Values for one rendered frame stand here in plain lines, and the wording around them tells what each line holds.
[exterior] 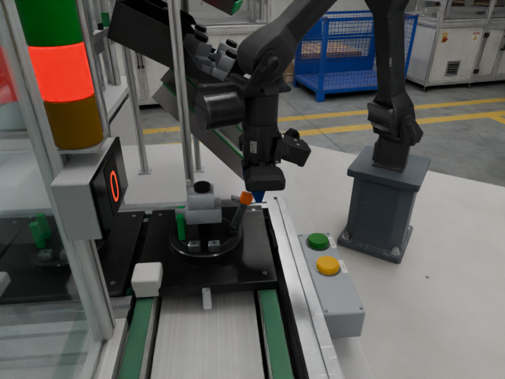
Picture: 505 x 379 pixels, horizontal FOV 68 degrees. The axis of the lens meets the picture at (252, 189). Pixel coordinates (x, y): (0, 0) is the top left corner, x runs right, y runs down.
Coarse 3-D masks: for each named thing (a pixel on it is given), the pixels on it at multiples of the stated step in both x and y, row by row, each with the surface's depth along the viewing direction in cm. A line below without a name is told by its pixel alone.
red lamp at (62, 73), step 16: (32, 48) 34; (48, 48) 34; (64, 48) 34; (80, 48) 36; (32, 64) 35; (48, 64) 34; (64, 64) 35; (80, 64) 36; (48, 80) 35; (64, 80) 35; (80, 80) 36; (48, 96) 36; (64, 96) 36; (80, 96) 37
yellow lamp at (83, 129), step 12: (48, 108) 37; (60, 108) 37; (72, 108) 37; (84, 108) 38; (96, 108) 39; (48, 120) 38; (60, 120) 37; (72, 120) 37; (84, 120) 38; (96, 120) 39; (60, 132) 38; (72, 132) 38; (84, 132) 38; (96, 132) 40; (60, 144) 39; (72, 144) 38; (84, 144) 39
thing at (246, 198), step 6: (246, 192) 69; (234, 198) 68; (240, 198) 68; (246, 198) 68; (252, 198) 68; (240, 204) 69; (246, 204) 68; (240, 210) 69; (234, 216) 70; (240, 216) 70; (234, 222) 70; (234, 228) 71
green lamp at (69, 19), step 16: (16, 0) 32; (32, 0) 32; (48, 0) 32; (64, 0) 33; (32, 16) 32; (48, 16) 33; (64, 16) 33; (32, 32) 33; (48, 32) 33; (64, 32) 34; (80, 32) 36
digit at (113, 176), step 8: (112, 160) 44; (104, 168) 41; (112, 168) 43; (112, 176) 43; (112, 184) 43; (112, 192) 43; (120, 192) 47; (112, 200) 43; (120, 200) 46; (112, 208) 43
